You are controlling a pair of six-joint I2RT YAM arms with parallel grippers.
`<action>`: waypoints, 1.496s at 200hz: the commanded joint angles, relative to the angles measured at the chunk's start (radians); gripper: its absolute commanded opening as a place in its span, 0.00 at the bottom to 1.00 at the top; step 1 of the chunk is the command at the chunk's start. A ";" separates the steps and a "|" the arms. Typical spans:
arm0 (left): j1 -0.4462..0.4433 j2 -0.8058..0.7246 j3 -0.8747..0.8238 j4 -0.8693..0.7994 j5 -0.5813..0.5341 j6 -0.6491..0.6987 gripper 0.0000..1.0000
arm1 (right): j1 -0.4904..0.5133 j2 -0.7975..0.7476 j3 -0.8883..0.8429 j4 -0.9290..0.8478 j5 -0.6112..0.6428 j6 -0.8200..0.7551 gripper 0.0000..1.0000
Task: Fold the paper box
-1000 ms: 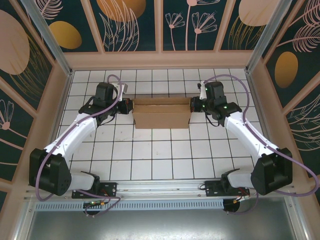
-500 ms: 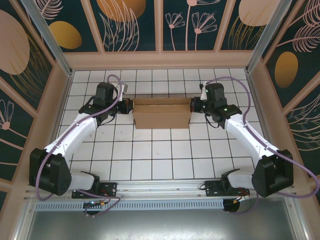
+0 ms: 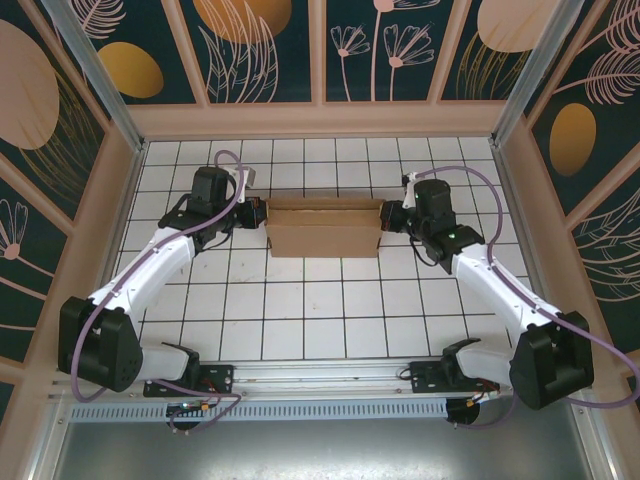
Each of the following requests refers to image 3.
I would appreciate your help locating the aluminium mounting rail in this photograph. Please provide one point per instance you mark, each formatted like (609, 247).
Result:
(320, 372)

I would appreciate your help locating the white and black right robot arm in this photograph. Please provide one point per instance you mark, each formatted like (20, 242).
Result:
(495, 285)

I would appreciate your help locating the brown cardboard paper box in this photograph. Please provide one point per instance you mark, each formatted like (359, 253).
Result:
(325, 242)

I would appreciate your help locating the grey metal sheet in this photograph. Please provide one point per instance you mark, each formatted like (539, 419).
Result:
(320, 450)

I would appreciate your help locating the small green circuit board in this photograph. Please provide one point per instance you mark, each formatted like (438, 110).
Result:
(187, 406)

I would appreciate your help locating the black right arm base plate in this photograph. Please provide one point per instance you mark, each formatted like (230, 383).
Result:
(425, 377)

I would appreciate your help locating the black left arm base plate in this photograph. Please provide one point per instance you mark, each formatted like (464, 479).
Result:
(220, 380)

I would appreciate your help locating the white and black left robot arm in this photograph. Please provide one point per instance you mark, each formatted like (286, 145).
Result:
(150, 265)

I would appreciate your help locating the aluminium table edge strip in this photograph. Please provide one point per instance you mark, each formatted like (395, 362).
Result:
(128, 200)
(513, 200)

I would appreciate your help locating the aluminium frame post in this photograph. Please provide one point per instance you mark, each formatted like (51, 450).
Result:
(534, 75)
(101, 75)

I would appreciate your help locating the yellow plug connector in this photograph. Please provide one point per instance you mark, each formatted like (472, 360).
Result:
(472, 402)

